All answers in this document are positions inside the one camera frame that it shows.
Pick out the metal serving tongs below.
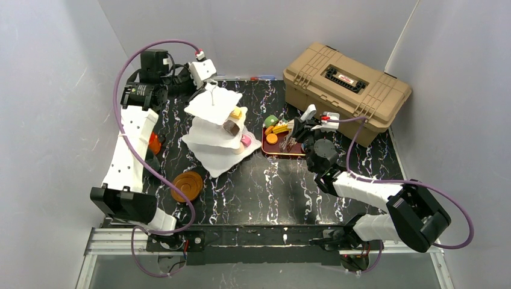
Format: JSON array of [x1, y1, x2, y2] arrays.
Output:
[[279, 104, 317, 152]]

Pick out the pink rectangular cake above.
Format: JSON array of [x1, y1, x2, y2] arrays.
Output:
[[240, 134, 252, 147]]

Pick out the white three-tier cake stand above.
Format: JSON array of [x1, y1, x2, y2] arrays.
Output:
[[182, 81, 262, 178]]

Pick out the chocolate swirl roll cake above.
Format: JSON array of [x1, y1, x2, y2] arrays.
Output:
[[222, 119, 240, 136]]

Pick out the yellow layered cake piece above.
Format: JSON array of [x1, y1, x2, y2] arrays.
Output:
[[230, 107, 243, 120]]

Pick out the white coconut ball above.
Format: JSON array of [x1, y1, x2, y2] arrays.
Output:
[[233, 143, 245, 155]]

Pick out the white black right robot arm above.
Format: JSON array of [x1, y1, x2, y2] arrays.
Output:
[[292, 118, 451, 253]]

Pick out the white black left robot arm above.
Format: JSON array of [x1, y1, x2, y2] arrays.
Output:
[[90, 49, 192, 236]]

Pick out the red dessert tray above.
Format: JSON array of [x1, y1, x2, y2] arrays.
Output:
[[262, 126, 305, 158]]

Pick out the yellow decorated cake slice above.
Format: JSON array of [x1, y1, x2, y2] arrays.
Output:
[[272, 124, 290, 134]]

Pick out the round sandwich biscuit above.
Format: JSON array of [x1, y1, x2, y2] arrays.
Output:
[[266, 133, 278, 145]]

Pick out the green swirl roll cake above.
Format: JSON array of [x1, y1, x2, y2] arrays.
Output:
[[263, 114, 280, 128]]

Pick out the tan plastic toolbox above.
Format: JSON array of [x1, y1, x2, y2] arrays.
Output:
[[283, 42, 412, 147]]

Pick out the orange plastic cup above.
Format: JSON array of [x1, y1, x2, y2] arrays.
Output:
[[148, 132, 166, 155]]

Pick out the red blue screwdriver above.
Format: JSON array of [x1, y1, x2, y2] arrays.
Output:
[[249, 75, 276, 81]]

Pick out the dark green cup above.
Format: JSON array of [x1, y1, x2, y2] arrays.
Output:
[[145, 151, 161, 173]]

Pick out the brown round wooden lid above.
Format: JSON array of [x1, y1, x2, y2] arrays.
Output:
[[172, 171, 204, 202]]

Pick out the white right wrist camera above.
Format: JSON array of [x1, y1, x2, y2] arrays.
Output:
[[311, 112, 340, 132]]

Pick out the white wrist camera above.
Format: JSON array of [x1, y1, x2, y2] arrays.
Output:
[[311, 112, 340, 132], [188, 49, 217, 89]]

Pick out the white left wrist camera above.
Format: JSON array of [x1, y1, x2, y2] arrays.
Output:
[[188, 49, 217, 89]]

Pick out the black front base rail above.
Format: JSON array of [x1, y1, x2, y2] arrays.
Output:
[[183, 225, 361, 266]]

